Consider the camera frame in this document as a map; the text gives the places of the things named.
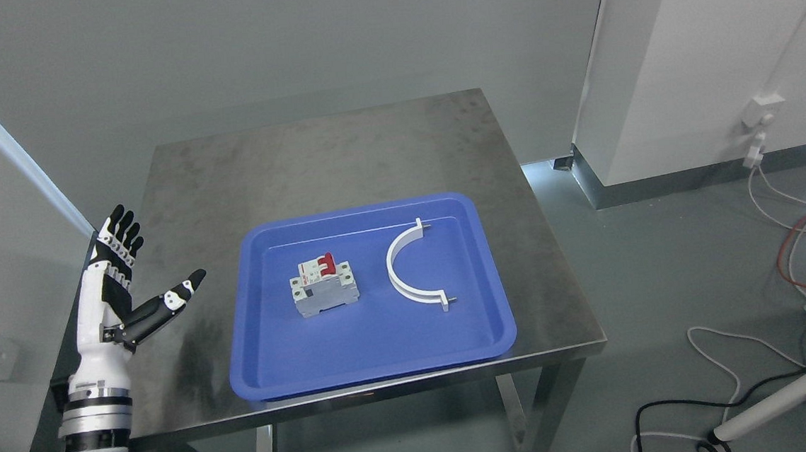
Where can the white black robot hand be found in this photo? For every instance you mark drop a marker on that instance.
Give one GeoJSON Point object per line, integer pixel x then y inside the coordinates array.
{"type": "Point", "coordinates": [97, 311]}

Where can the grey red circuit breaker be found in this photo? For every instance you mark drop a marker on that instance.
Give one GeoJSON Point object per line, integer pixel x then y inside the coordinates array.
{"type": "Point", "coordinates": [323, 283]}

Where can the blue plastic tray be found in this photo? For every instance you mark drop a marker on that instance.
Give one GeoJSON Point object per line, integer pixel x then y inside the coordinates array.
{"type": "Point", "coordinates": [278, 354]}

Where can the white curved pipe clamp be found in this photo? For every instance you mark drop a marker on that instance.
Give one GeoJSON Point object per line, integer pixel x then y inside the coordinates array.
{"type": "Point", "coordinates": [416, 271]}

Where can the white plug adapter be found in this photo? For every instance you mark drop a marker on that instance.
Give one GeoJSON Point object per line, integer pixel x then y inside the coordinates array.
{"type": "Point", "coordinates": [755, 152]}

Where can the white table leg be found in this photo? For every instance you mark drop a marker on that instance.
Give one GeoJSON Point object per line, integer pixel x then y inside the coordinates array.
{"type": "Point", "coordinates": [762, 412]}

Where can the white wall socket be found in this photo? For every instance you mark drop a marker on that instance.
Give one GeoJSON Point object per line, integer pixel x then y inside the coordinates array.
{"type": "Point", "coordinates": [761, 111]}

